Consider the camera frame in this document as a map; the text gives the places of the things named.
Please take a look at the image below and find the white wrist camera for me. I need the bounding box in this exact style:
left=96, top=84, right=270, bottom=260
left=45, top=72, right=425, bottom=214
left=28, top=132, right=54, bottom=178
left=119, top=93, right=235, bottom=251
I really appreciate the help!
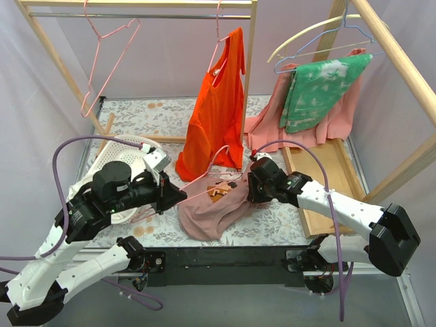
left=141, top=143, right=171, bottom=186
left=249, top=151, right=272, bottom=162

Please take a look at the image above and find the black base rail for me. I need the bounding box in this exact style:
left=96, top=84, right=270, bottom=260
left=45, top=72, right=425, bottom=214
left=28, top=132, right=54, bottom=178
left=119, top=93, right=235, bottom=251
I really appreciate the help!
left=112, top=245, right=334, bottom=287

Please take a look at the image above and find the orange t-shirt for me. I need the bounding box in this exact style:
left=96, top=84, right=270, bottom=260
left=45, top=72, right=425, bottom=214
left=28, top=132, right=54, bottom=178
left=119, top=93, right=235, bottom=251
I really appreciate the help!
left=175, top=27, right=245, bottom=181

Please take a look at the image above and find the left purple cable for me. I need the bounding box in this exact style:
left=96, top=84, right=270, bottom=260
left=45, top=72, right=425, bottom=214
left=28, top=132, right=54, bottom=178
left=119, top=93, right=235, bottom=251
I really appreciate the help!
left=0, top=135, right=164, bottom=311

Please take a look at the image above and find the purple cable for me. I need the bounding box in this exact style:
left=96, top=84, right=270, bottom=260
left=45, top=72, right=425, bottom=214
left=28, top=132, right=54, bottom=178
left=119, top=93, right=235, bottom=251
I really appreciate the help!
left=257, top=139, right=355, bottom=322
left=0, top=135, right=164, bottom=311

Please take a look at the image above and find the white laundry basket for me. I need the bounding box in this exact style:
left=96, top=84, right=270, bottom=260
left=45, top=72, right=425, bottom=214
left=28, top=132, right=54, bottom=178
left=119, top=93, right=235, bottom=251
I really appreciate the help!
left=66, top=134, right=161, bottom=225

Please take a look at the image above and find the blue wire hanger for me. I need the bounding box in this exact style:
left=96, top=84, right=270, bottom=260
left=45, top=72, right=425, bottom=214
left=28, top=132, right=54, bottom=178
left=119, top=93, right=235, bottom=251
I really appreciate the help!
left=267, top=1, right=377, bottom=74

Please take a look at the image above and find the left wooden clothes rack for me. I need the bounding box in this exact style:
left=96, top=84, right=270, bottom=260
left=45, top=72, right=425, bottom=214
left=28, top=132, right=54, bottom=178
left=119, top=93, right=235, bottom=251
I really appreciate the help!
left=16, top=1, right=258, bottom=135

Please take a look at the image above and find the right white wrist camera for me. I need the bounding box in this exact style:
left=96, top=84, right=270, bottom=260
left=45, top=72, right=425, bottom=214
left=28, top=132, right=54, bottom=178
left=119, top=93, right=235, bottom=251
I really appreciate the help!
left=249, top=151, right=272, bottom=162

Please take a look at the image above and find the floral table cloth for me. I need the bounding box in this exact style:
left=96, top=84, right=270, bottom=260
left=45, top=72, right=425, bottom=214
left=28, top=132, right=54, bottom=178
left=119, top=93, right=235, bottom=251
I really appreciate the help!
left=67, top=95, right=362, bottom=248

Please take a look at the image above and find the dusty pink graphic t-shirt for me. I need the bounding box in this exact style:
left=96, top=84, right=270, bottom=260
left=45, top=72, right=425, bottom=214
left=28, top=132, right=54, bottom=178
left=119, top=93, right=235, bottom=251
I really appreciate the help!
left=178, top=176, right=252, bottom=241

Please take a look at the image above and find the right wooden clothes rack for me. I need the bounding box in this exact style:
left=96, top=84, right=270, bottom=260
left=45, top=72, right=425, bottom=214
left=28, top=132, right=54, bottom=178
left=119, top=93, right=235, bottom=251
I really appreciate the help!
left=282, top=0, right=436, bottom=239

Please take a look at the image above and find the pink wire hanger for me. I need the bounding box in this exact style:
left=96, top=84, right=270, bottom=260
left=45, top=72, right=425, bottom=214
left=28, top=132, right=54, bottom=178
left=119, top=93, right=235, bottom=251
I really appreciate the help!
left=131, top=144, right=245, bottom=224
left=80, top=0, right=141, bottom=117

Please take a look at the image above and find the green tie-dye garment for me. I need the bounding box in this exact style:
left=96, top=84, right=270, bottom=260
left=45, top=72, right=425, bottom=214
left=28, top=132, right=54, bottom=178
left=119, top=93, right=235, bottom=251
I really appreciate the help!
left=279, top=54, right=373, bottom=134

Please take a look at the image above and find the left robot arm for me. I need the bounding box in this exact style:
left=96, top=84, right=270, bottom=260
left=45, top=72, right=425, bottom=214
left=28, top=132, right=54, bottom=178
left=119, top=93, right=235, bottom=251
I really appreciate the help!
left=1, top=161, right=187, bottom=326

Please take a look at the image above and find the wooden clothes rack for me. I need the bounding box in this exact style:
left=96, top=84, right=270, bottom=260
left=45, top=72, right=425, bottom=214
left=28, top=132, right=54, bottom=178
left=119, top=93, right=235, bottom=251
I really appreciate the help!
left=282, top=0, right=436, bottom=239
left=16, top=1, right=258, bottom=135

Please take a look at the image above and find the salmon pink pleated garment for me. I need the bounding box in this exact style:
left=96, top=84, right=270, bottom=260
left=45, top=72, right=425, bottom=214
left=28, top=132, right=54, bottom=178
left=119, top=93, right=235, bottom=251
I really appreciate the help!
left=244, top=48, right=373, bottom=153

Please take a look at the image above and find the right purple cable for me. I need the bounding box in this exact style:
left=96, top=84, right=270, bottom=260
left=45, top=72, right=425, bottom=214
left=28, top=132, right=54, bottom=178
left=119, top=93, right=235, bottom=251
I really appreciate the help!
left=257, top=139, right=355, bottom=322

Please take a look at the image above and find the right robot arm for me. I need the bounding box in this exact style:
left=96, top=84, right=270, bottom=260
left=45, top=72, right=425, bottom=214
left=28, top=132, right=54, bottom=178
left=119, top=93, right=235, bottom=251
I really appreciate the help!
left=248, top=156, right=421, bottom=277

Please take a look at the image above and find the pink hanger holding orange shirt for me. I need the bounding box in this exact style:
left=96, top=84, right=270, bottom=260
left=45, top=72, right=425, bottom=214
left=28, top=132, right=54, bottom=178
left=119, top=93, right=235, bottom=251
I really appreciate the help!
left=207, top=0, right=227, bottom=73

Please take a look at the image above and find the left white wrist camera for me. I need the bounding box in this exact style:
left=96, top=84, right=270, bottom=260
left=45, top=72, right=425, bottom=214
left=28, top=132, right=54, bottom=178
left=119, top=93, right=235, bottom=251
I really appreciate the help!
left=141, top=143, right=171, bottom=186

